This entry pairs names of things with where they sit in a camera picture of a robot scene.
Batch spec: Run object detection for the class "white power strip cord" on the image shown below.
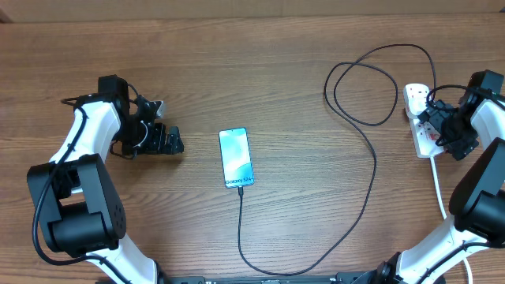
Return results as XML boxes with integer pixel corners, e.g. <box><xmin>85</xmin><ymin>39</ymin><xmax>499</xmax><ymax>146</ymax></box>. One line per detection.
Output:
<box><xmin>428</xmin><ymin>155</ymin><xmax>474</xmax><ymax>284</ymax></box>

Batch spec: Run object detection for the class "blue Galaxy smartphone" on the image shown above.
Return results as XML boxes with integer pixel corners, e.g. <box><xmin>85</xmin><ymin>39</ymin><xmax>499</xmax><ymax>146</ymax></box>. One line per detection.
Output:
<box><xmin>219</xmin><ymin>128</ymin><xmax>255</xmax><ymax>189</ymax></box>

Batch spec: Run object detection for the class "white power strip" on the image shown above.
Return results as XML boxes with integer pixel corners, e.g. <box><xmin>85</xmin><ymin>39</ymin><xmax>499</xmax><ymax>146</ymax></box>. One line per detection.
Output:
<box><xmin>403</xmin><ymin>83</ymin><xmax>444</xmax><ymax>158</ymax></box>

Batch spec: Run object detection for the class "white charger plug adapter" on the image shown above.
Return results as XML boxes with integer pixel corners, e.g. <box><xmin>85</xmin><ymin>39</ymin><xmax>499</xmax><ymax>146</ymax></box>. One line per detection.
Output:
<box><xmin>406</xmin><ymin>95</ymin><xmax>427</xmax><ymax>119</ymax></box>

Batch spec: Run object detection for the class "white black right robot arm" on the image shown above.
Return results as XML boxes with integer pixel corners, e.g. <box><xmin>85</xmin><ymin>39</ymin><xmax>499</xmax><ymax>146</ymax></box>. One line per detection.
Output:
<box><xmin>355</xmin><ymin>69</ymin><xmax>504</xmax><ymax>283</ymax></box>

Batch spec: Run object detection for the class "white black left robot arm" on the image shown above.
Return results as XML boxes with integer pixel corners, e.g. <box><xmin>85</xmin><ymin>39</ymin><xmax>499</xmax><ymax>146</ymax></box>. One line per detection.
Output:
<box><xmin>27</xmin><ymin>75</ymin><xmax>184</xmax><ymax>283</ymax></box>

